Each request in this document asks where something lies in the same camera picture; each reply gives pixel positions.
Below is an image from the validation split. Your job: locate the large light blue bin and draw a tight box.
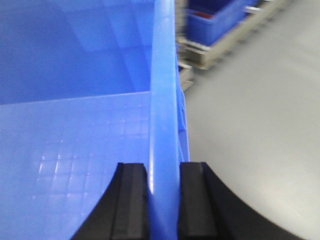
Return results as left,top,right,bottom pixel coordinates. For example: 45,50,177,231
0,0,190,240

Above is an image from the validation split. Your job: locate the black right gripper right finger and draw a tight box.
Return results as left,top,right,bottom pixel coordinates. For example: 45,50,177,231
177,162,298,240

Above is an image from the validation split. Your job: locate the distant blue bin on rack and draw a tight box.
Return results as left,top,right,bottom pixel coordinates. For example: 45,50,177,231
186,0,257,46

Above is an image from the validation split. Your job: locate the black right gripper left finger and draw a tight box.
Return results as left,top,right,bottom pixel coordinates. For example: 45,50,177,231
72,163,150,240

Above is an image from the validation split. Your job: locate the grey metal rack frame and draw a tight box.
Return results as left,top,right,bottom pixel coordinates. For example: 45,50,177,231
176,0,288,91

